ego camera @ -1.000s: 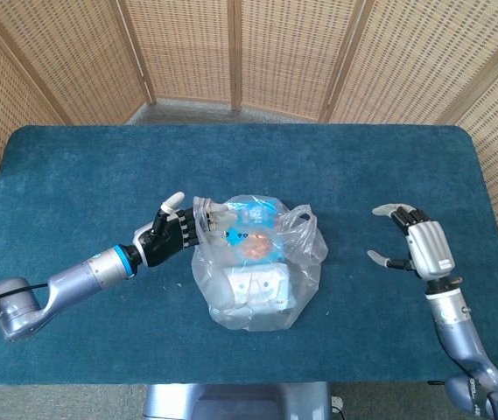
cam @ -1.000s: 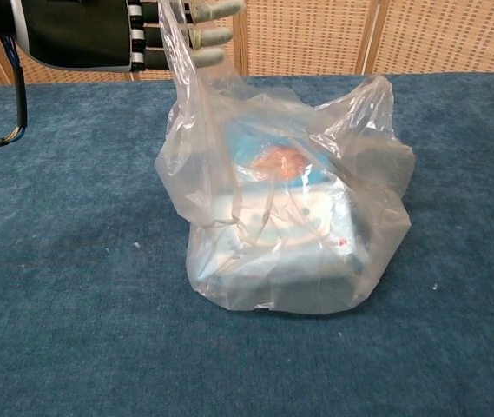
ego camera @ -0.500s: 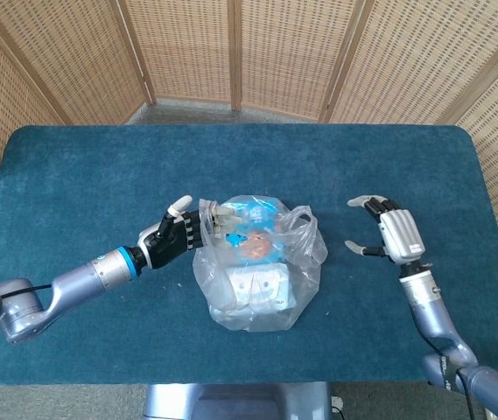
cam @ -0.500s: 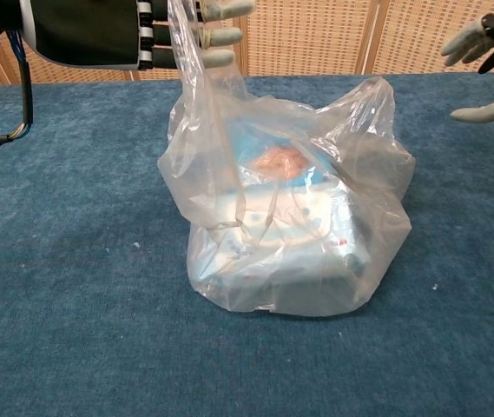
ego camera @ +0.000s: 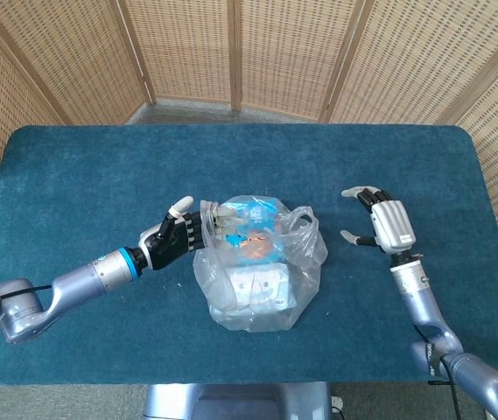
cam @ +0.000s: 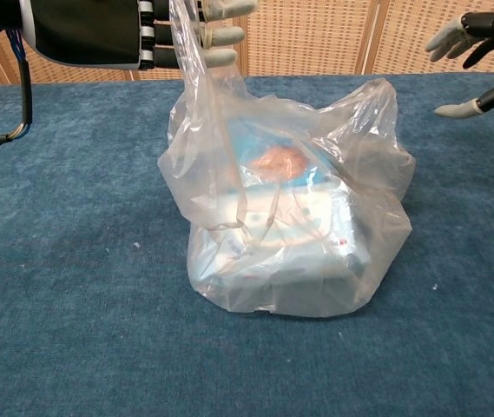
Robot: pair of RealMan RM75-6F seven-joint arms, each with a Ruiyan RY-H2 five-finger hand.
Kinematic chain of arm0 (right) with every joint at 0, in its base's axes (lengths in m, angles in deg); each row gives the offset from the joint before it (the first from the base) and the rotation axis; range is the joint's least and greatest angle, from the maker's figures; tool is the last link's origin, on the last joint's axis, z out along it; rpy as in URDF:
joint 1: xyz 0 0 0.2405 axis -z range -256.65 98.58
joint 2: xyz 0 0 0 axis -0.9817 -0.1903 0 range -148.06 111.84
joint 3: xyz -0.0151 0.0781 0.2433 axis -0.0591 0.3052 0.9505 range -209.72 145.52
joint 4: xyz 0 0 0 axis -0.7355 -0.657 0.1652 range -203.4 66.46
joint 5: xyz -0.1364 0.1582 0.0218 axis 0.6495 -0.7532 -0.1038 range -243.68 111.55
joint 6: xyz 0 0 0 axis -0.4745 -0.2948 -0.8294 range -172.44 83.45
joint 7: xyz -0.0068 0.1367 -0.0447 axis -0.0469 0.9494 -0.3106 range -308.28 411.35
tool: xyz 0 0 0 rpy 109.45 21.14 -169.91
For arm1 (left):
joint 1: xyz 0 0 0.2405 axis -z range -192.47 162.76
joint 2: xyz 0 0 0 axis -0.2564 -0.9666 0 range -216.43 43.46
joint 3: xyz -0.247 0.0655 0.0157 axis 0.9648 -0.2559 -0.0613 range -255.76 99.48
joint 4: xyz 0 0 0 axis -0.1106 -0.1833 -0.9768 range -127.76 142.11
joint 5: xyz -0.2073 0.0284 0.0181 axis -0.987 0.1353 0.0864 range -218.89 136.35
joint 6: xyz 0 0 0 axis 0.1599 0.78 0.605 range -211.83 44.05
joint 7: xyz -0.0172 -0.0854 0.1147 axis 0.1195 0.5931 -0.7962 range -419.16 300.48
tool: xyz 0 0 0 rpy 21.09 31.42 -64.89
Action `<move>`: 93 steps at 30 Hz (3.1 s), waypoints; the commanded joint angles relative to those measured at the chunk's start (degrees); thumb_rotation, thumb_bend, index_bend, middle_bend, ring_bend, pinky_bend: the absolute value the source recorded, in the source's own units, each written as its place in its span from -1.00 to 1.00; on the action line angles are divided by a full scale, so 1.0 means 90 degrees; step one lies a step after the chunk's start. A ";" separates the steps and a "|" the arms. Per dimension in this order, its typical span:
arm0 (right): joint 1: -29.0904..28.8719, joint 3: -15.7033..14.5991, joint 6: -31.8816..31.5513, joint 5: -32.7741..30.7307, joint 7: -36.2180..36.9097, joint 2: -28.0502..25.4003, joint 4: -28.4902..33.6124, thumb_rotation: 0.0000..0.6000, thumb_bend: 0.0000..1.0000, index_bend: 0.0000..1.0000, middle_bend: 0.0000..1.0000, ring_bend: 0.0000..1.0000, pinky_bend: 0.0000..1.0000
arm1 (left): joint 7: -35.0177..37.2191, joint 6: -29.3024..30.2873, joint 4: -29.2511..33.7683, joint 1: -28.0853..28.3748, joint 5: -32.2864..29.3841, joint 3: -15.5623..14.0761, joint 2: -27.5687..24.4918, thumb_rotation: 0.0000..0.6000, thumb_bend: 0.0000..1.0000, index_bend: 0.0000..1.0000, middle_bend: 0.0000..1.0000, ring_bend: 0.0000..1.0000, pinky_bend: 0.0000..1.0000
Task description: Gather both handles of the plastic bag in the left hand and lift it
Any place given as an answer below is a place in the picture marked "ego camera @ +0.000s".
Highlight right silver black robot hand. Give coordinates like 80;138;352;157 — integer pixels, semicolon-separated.
340;185;417;256

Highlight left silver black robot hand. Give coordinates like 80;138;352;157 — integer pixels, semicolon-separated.
137;196;245;271

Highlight transparent plastic carrier bag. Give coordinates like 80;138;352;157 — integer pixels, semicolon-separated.
193;194;329;333

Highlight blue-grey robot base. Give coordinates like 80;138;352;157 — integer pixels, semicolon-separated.
142;382;333;420

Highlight blue cookie snack pack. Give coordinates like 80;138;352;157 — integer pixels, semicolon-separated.
224;199;283;267

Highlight white tissue pack with face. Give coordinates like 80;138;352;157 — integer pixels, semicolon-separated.
226;264;296;312

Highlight blue carpet table cover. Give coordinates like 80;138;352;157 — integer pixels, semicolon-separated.
0;124;498;387

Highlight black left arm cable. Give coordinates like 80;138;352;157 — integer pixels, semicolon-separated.
0;283;53;314

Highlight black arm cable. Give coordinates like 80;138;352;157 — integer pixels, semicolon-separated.
0;283;53;314
412;323;460;420

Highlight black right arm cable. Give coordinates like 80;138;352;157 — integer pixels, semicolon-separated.
412;323;460;420

